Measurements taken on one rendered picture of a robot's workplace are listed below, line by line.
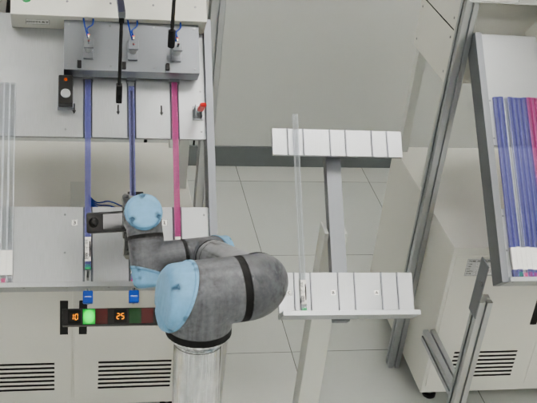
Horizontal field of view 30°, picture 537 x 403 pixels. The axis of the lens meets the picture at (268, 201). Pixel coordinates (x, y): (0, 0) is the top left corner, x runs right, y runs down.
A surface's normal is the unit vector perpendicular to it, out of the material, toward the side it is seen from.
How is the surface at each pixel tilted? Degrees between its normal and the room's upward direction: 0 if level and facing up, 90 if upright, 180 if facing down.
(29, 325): 90
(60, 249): 45
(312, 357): 90
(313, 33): 90
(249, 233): 0
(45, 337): 90
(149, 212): 53
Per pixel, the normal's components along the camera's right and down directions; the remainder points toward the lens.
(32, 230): 0.20, -0.25
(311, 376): 0.15, 0.51
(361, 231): 0.11, -0.86
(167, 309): -0.93, -0.05
